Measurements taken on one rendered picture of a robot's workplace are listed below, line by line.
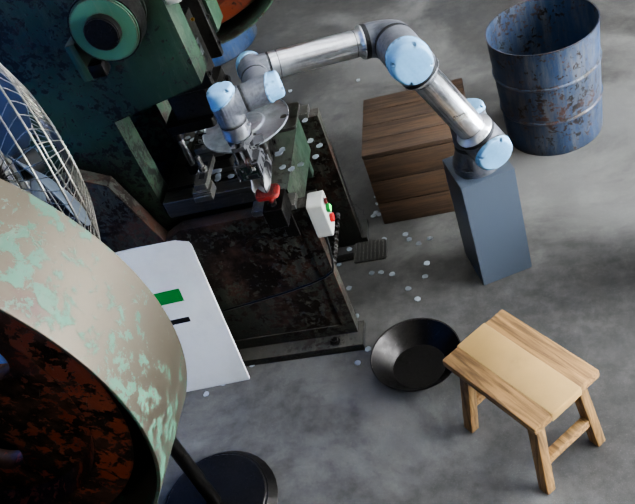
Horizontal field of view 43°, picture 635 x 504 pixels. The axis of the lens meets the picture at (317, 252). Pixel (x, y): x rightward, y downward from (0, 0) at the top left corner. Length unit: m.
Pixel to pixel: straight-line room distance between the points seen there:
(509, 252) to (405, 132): 0.62
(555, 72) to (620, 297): 0.87
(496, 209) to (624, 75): 1.26
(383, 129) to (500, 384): 1.28
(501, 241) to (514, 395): 0.76
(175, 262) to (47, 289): 1.62
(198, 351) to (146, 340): 1.69
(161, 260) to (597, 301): 1.42
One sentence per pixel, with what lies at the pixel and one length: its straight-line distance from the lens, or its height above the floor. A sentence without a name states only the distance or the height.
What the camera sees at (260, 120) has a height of 0.79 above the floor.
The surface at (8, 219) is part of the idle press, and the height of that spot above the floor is 1.58.
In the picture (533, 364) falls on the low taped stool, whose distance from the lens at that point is 2.22.
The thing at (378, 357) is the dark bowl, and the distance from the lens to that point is 2.70.
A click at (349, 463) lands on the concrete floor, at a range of 2.55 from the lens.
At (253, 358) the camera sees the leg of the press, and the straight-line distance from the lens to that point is 2.90.
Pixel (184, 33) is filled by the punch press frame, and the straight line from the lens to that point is 2.28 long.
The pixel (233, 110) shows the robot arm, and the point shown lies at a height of 1.07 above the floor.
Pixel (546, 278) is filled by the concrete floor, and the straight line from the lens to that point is 2.87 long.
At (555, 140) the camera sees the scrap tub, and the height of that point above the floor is 0.08.
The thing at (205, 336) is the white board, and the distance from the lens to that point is 2.79.
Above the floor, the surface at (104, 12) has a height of 1.37.
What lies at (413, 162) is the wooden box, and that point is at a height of 0.28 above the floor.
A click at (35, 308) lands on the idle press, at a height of 1.51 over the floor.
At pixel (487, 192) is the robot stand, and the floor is 0.40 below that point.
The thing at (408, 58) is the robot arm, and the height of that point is 1.02.
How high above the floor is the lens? 2.08
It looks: 40 degrees down
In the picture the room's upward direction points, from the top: 23 degrees counter-clockwise
